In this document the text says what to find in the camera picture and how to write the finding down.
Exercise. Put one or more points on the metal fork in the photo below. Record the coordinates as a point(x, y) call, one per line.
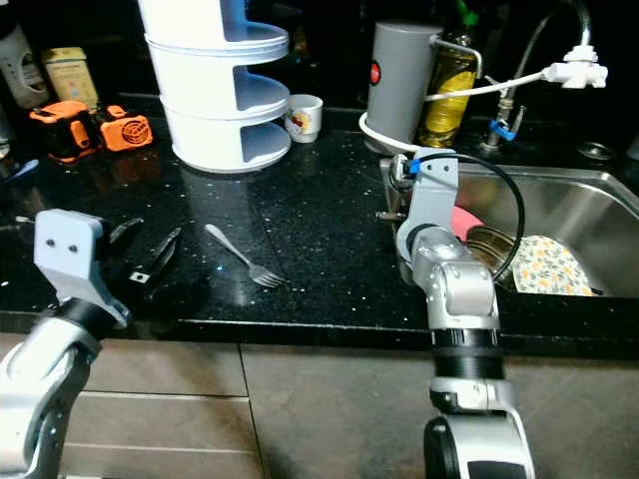
point(245, 257)

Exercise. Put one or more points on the chrome faucet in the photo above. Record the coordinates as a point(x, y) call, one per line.
point(529, 45)

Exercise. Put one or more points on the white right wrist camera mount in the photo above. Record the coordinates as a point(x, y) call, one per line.
point(429, 195)

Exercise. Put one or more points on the pink plate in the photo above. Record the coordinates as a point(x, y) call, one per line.
point(467, 225)

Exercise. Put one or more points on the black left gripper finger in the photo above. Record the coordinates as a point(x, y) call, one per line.
point(125, 232)
point(165, 254)

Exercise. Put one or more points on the white bottle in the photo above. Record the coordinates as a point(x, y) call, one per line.
point(20, 65)

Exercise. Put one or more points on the white printed mug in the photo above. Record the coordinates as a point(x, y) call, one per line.
point(302, 118)

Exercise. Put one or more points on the stainless steel sink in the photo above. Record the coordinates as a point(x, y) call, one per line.
point(589, 205)

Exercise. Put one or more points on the white three tier rack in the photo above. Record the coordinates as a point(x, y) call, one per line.
point(220, 90)

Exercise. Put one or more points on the round metal counter cap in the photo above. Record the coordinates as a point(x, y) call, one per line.
point(597, 152)

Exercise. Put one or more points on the yellow tin box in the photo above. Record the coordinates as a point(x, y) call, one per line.
point(72, 75)

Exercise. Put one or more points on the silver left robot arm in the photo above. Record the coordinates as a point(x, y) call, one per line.
point(40, 389)

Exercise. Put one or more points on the white faucet diverter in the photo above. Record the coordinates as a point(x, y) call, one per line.
point(577, 70)

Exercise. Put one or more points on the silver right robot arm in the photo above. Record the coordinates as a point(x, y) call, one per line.
point(464, 329)

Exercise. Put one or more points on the yellow oil bottle green cap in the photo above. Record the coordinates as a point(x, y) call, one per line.
point(451, 95)

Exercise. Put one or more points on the grey cylindrical water filter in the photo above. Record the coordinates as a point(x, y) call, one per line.
point(404, 85)

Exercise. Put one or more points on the orange black power tool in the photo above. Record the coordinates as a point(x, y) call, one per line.
point(65, 128)
point(125, 130)

